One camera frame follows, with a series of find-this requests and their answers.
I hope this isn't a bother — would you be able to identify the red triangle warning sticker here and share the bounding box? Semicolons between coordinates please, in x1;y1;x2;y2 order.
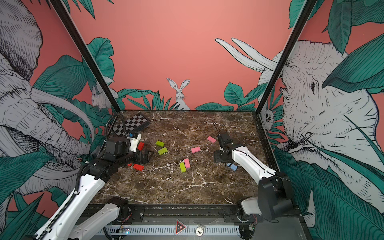
175;220;187;235

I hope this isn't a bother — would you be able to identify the red block near button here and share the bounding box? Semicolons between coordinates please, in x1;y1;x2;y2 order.
137;142;145;151

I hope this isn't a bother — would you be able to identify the white slotted cable duct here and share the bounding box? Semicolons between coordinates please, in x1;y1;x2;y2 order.
106;225;241;237

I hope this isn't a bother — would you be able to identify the black right corner post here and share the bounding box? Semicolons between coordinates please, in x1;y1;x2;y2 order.
256;0;317;116

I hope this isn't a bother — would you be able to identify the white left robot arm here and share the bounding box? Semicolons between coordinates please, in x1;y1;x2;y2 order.
22;117;153;240

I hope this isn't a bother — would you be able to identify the green block far left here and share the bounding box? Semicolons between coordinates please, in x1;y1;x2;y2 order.
156;141;165;147

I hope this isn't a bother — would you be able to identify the black left corner post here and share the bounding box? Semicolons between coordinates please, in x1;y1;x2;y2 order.
50;0;121;113

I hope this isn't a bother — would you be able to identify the folded black chess board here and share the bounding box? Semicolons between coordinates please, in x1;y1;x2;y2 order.
113;114;150;137

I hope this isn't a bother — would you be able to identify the black front rail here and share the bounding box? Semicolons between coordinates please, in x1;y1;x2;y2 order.
80;203;304;224

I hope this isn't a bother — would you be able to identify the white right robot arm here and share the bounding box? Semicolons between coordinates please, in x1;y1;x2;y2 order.
214;132;296;221

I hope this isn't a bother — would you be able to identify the black corner post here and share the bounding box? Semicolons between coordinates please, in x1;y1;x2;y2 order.
256;0;317;116
50;0;121;113

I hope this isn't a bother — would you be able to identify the red block front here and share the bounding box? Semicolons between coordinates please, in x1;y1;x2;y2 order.
133;164;144;172

